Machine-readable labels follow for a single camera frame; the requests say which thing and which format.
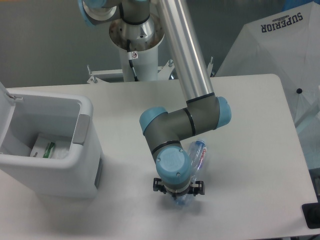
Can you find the black device at edge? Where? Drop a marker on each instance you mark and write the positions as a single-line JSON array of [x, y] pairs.
[[311, 212]]

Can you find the white open trash can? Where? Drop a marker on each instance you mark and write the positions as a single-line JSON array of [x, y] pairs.
[[24, 114]]

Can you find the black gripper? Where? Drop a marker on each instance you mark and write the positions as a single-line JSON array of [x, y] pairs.
[[197, 188]]

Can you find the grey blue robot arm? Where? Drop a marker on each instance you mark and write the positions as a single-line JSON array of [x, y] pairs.
[[131, 21]]

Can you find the crushed clear plastic bottle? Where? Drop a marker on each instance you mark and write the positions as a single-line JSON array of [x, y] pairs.
[[197, 153]]

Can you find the white superior umbrella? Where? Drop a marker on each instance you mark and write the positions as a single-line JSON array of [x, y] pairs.
[[286, 44]]

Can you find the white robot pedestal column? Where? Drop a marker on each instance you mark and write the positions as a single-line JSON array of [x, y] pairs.
[[140, 62]]

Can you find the clear plastic bag green strip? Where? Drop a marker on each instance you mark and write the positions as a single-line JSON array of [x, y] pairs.
[[50, 147]]

